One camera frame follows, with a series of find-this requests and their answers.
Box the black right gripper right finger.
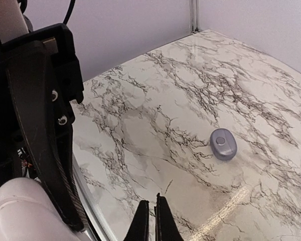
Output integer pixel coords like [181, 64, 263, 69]
[155, 193, 183, 241]

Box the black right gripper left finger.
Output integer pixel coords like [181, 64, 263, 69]
[124, 200, 149, 241]

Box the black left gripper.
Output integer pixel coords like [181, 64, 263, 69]
[0, 24, 85, 231]

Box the purple earbud charging case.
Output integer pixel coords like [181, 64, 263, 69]
[210, 128, 237, 161]

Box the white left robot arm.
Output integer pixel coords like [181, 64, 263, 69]
[0, 1, 88, 231]

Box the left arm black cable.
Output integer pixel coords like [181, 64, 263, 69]
[62, 0, 76, 25]

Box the left aluminium frame post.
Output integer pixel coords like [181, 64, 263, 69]
[190, 0, 199, 33]

